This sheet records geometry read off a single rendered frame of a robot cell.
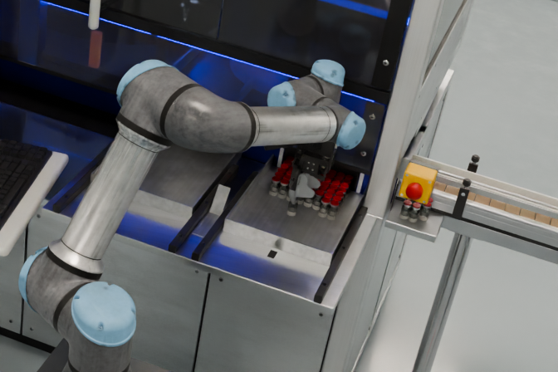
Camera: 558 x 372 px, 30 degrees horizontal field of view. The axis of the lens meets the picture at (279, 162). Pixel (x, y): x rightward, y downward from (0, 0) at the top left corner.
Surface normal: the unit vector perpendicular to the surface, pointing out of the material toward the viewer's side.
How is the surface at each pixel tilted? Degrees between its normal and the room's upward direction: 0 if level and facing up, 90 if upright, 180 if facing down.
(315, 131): 85
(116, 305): 7
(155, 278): 90
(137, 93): 63
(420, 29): 90
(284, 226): 0
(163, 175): 0
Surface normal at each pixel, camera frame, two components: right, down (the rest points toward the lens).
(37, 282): -0.53, -0.18
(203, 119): 0.19, 0.05
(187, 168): 0.17, -0.85
